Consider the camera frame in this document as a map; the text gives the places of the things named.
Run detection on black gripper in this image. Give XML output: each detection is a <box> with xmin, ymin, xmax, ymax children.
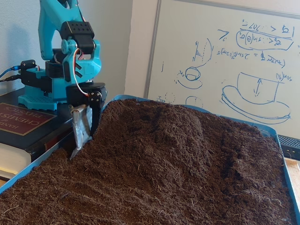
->
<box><xmin>65</xmin><ymin>82</ymin><xmax>108</xmax><ymax>137</ymax></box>

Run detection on brown soil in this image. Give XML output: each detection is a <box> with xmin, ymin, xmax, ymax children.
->
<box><xmin>0</xmin><ymin>98</ymin><xmax>295</xmax><ymax>225</ymax></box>

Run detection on black chemistry handbook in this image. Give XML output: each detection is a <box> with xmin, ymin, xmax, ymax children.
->
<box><xmin>0</xmin><ymin>90</ymin><xmax>94</xmax><ymax>181</ymax></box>

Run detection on whiteboard with blue drawings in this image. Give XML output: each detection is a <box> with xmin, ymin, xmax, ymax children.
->
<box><xmin>145</xmin><ymin>0</ymin><xmax>300</xmax><ymax>140</ymax></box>

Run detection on blue plastic tray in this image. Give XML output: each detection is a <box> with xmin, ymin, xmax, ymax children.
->
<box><xmin>0</xmin><ymin>94</ymin><xmax>300</xmax><ymax>225</ymax></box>

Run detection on black device with perforated top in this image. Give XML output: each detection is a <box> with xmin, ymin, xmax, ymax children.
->
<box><xmin>277</xmin><ymin>135</ymin><xmax>300</xmax><ymax>161</ymax></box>

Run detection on black cable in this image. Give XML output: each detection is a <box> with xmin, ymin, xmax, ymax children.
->
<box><xmin>0</xmin><ymin>75</ymin><xmax>23</xmax><ymax>83</ymax></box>

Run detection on blue cable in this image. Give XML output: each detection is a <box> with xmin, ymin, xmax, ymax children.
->
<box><xmin>0</xmin><ymin>66</ymin><xmax>22</xmax><ymax>79</ymax></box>

